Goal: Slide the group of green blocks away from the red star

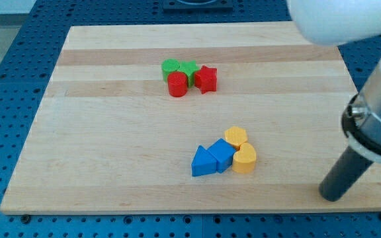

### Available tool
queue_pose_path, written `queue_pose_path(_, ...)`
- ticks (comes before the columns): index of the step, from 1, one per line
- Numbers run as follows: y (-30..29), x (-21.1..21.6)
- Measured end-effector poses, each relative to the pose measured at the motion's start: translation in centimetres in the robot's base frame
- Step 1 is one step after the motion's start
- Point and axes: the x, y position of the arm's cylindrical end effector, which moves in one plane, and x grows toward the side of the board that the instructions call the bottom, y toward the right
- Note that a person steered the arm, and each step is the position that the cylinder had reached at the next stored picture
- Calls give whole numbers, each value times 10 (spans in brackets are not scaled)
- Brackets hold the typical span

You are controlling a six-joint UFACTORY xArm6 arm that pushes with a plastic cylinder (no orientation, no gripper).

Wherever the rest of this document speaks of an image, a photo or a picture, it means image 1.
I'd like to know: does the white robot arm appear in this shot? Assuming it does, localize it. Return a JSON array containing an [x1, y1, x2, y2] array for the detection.
[[287, 0, 381, 163]]

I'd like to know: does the red star block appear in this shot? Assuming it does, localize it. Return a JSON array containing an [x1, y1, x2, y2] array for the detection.
[[194, 65, 217, 94]]

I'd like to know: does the green star block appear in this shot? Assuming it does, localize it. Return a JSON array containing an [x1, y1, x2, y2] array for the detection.
[[177, 61, 200, 88]]

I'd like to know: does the wooden board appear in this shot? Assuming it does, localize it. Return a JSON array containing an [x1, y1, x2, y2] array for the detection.
[[0, 21, 381, 215]]

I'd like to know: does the red cylinder block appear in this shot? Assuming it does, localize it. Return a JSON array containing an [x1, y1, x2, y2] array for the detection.
[[167, 71, 187, 97]]

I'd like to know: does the blue cube block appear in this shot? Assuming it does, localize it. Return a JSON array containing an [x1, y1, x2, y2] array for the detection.
[[208, 138, 236, 173]]

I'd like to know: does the blue triangle block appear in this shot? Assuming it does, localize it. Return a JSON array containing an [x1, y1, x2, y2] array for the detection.
[[191, 145, 217, 177]]

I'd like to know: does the yellow hexagon block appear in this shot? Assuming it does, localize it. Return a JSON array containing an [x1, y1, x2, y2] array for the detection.
[[224, 126, 248, 150]]

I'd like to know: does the green cylinder block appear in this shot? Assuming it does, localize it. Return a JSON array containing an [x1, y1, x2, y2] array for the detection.
[[161, 58, 180, 82]]

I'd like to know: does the yellow heart block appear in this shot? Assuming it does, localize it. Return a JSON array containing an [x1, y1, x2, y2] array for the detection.
[[232, 142, 257, 174]]

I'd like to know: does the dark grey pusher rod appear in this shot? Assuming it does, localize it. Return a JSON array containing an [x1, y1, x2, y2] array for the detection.
[[319, 146, 373, 202]]

